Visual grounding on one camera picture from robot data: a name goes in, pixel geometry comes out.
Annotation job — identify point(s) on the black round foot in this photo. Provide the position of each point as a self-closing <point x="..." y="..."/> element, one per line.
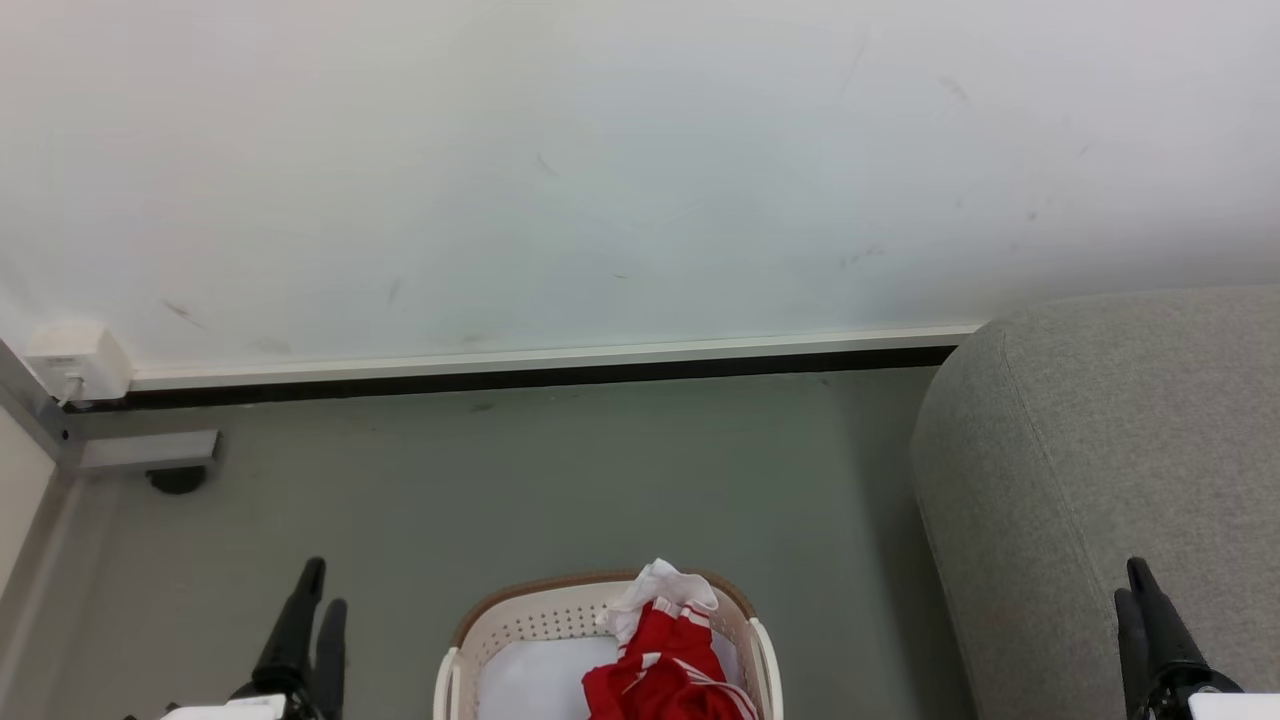
<point x="177" y="481"/>

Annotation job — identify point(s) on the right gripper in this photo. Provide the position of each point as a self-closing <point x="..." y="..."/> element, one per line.
<point x="1220" y="705"/>

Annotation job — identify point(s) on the white flat garment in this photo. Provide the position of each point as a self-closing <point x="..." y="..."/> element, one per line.
<point x="535" y="680"/>

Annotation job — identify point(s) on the red garment with white stripes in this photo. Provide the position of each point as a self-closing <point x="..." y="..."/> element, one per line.
<point x="665" y="675"/>

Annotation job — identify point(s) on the white wall socket box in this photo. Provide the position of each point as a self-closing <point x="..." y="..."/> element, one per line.
<point x="75" y="360"/>

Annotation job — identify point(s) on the grey metal bracket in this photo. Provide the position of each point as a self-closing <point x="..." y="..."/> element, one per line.
<point x="150" y="451"/>

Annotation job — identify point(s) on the grey metal frame post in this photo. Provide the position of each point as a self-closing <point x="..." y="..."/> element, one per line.
<point x="35" y="405"/>

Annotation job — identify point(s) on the white baseboard with black gap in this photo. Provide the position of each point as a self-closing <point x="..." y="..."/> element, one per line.
<point x="550" y="362"/>

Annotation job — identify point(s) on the grey fabric sofa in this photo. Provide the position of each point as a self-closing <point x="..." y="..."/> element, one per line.
<point x="1100" y="450"/>

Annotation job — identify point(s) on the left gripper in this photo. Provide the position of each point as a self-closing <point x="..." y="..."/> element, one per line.
<point x="240" y="708"/>

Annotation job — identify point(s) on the cream plastic laundry basket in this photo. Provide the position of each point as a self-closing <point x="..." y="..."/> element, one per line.
<point x="535" y="615"/>

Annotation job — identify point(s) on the white crumpled cloth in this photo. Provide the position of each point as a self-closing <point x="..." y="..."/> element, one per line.
<point x="660" y="588"/>

